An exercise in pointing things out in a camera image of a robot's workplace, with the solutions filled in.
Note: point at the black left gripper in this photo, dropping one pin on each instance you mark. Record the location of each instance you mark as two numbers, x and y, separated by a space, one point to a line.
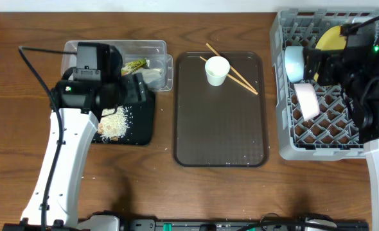
138 88

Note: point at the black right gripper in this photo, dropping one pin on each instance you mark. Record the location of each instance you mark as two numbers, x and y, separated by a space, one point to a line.
313 64

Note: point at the light blue bowl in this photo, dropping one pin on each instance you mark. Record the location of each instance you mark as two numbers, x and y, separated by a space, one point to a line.
294 63

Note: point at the yellow plate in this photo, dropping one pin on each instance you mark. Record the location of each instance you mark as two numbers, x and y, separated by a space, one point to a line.
330 41

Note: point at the green snack wrapper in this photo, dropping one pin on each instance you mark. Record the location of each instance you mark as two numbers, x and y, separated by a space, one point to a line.
132 66

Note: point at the pink bowl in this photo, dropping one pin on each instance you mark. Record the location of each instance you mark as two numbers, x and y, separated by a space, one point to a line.
307 99

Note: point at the white tissue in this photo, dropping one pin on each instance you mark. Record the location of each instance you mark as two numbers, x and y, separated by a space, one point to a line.
151 75

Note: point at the white cup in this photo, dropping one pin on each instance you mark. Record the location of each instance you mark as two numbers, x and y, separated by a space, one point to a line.
216 68

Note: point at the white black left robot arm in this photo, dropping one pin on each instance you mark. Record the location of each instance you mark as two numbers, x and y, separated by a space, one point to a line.
73 123

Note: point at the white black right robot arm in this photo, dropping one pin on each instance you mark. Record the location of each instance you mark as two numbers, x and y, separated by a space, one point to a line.
356 70

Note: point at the grey dishwasher rack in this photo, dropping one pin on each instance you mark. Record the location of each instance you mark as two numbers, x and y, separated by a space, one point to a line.
332 135

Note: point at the rice and nut scraps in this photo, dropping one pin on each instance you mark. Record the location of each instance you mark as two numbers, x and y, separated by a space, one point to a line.
114 123

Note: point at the black plastic tray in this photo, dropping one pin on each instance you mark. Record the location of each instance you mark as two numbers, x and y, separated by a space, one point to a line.
140 133

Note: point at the clear plastic bin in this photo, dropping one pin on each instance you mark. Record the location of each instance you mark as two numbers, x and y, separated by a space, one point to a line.
155 54

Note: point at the dark brown serving tray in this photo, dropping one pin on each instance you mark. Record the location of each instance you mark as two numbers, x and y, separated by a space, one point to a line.
222 126

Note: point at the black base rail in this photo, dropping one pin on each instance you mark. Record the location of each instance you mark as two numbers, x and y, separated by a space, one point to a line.
99 223

